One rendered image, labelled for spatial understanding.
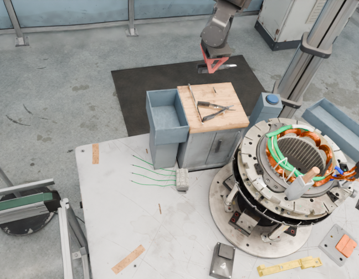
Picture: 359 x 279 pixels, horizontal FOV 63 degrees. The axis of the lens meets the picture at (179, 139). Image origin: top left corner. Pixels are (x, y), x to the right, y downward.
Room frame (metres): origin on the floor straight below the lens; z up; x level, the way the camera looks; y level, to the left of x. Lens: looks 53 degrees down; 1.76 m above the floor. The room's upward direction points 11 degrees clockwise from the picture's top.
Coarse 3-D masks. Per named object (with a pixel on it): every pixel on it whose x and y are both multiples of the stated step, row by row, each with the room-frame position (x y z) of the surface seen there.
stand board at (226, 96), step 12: (204, 84) 0.78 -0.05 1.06; (216, 84) 0.79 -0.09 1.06; (228, 84) 0.80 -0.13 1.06; (180, 96) 0.70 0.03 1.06; (204, 96) 0.72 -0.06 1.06; (216, 96) 0.73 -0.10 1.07; (228, 96) 0.74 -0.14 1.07; (192, 108) 0.65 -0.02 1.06; (204, 108) 0.66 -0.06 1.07; (216, 108) 0.68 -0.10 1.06; (240, 108) 0.70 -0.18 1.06; (192, 120) 0.61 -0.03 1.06; (216, 120) 0.62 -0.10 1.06; (228, 120) 0.63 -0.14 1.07; (240, 120) 0.65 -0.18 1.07; (192, 132) 0.57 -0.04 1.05
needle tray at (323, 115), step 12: (312, 108) 0.80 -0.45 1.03; (324, 108) 0.82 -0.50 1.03; (336, 108) 0.80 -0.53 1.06; (312, 120) 0.73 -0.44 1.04; (324, 120) 0.76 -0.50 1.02; (336, 120) 0.77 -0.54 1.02; (348, 120) 0.76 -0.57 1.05; (324, 132) 0.69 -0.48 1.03; (336, 132) 0.68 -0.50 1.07; (348, 132) 0.73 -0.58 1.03; (336, 144) 0.66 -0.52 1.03; (348, 144) 0.64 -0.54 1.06; (348, 156) 0.62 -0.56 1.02
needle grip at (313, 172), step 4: (312, 168) 0.39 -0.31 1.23; (316, 168) 0.39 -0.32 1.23; (308, 172) 0.39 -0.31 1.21; (312, 172) 0.38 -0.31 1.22; (316, 172) 0.38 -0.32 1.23; (304, 176) 0.39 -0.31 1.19; (308, 176) 0.38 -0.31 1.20; (312, 176) 0.38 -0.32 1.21; (304, 180) 0.38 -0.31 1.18; (308, 180) 0.38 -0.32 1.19
